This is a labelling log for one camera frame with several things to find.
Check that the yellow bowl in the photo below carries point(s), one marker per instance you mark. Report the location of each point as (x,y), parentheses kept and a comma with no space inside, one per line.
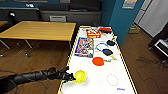
(80,76)

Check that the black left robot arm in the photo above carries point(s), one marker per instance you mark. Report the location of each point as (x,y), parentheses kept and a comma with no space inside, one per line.
(26,77)

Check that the orange plate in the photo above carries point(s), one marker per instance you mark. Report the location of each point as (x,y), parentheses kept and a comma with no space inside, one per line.
(97,61)

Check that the yellow air hockey table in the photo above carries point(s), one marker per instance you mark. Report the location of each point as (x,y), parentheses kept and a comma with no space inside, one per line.
(100,71)

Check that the clear rimmed bowl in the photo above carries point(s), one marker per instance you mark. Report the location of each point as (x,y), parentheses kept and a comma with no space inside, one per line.
(112,79)

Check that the low wooden table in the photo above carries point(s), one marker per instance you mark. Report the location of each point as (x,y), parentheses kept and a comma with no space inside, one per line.
(2,24)
(40,30)

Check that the dark bowl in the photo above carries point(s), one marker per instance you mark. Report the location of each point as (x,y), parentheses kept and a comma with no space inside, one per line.
(110,43)

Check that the white paper sign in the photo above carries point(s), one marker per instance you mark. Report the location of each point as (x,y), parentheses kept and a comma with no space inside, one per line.
(58,18)

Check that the long grey bench sofa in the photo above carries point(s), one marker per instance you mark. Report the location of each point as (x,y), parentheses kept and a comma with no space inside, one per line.
(26,15)

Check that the dark grey sofa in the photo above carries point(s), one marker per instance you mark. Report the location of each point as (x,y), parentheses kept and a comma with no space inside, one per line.
(85,5)

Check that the black office chair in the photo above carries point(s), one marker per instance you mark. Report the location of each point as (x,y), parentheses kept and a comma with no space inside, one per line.
(11,16)

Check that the wicker basket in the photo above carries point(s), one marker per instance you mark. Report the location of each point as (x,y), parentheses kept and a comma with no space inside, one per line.
(134,29)

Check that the black wheeled cart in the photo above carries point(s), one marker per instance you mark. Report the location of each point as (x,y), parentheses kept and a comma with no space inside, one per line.
(161,45)

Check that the white wall outlet strip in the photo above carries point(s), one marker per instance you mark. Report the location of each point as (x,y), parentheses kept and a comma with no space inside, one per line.
(30,5)

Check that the beige wall plaque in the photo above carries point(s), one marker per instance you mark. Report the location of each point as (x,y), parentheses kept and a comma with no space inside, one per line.
(129,4)

